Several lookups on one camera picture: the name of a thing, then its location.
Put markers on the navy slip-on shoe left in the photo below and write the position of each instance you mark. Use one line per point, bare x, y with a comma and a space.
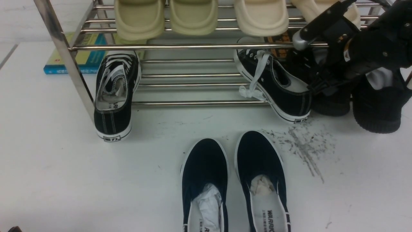
204, 184

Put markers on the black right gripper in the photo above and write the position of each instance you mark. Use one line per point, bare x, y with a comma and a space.
353, 52

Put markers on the dark book with orange text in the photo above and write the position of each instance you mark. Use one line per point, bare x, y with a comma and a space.
284, 41

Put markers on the pale green slipper outer left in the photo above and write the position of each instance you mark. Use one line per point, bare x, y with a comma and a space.
139, 19

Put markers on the navy slip-on shoe right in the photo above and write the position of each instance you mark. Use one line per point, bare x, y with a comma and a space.
260, 170

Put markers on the black lace-up sneaker right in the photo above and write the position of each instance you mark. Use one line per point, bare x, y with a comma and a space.
270, 82

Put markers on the navy slip-on shoe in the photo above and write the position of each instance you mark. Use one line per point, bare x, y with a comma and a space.
260, 170
204, 184

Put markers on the pale green slipper inner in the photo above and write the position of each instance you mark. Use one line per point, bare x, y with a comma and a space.
193, 17

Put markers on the black lace-up sneaker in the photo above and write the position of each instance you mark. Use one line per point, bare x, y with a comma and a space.
118, 77
270, 82

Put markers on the pale green slipper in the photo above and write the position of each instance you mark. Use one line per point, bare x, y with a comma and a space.
139, 19
193, 17

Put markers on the black lace-up sneaker left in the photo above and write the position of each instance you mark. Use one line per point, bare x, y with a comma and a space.
118, 77

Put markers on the cream slipper inner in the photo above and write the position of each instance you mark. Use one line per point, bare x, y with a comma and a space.
262, 18

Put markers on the cream slipper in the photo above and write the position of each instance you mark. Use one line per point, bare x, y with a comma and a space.
262, 18
310, 9

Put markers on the black knit shoe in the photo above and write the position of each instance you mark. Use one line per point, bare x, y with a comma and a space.
299, 64
378, 100

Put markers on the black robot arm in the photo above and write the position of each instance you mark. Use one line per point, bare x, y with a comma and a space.
397, 16

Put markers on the cream slipper outer right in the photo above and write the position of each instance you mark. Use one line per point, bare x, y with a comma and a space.
310, 9

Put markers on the stainless steel shoe rack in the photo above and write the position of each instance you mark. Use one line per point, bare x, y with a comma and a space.
68, 51

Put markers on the blue and yellow book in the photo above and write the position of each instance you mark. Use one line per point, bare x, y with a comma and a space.
88, 61

